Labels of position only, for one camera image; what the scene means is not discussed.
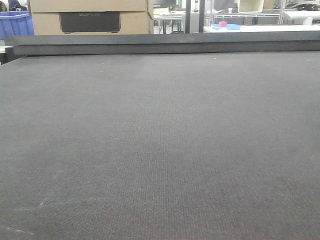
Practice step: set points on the white metal rack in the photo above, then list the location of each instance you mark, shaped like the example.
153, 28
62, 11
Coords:
227, 10

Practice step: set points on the cardboard box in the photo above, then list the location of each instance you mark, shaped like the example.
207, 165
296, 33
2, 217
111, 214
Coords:
92, 23
54, 6

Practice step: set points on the lower cardboard box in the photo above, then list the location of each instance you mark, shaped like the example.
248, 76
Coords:
92, 23

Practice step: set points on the black conveyor belt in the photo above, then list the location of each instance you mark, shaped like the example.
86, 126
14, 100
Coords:
161, 147

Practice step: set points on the cream open box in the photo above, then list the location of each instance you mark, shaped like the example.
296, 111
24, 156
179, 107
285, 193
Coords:
250, 6

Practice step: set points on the blue flat tray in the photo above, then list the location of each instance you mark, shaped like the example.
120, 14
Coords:
229, 27

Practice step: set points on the dark conveyor side rail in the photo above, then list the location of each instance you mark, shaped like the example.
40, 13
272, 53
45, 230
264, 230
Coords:
177, 43

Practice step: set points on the upper cardboard box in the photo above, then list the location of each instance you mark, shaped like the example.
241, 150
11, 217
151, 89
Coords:
54, 6

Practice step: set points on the blue plastic crate far left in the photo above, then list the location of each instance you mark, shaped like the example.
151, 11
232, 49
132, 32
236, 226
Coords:
16, 23

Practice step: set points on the pink block on tray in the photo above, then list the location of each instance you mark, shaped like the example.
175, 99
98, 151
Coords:
223, 23

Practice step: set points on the white background table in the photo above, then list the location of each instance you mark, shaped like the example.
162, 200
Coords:
265, 28

